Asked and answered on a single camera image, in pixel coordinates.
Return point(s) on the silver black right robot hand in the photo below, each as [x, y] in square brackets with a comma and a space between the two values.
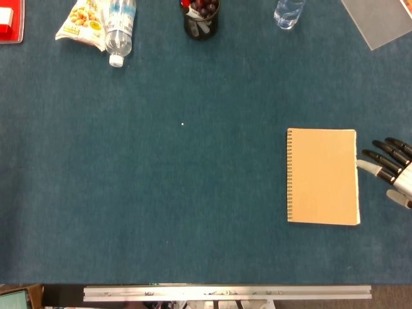
[404, 177]

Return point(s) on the tan spiral notebook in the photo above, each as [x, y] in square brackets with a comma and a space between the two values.
[322, 177]

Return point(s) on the labelled water bottle white cap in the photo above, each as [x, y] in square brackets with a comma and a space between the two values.
[119, 38]

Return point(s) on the red striped printed card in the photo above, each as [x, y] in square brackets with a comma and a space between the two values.
[408, 4]

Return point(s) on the clear drinking glass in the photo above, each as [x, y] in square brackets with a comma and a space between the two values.
[286, 16]

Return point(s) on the black mesh pen holder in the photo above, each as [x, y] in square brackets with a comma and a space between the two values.
[215, 29]

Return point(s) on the dark red grape bunch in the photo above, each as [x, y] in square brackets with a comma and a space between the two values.
[202, 6]

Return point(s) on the red capped white marker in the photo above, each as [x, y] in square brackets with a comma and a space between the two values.
[193, 13]

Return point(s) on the blue felt table cloth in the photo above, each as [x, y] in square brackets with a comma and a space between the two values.
[128, 161]

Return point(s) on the peanut snack bag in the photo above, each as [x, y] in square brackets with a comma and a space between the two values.
[80, 19]

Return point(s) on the teal screen device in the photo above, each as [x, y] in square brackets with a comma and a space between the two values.
[13, 301]

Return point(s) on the red stamp pad tray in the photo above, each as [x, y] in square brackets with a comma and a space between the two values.
[18, 19]

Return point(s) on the red and white small box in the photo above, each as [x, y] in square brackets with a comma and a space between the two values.
[4, 27]

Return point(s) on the aluminium profile rail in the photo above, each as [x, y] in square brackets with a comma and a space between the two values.
[225, 296]

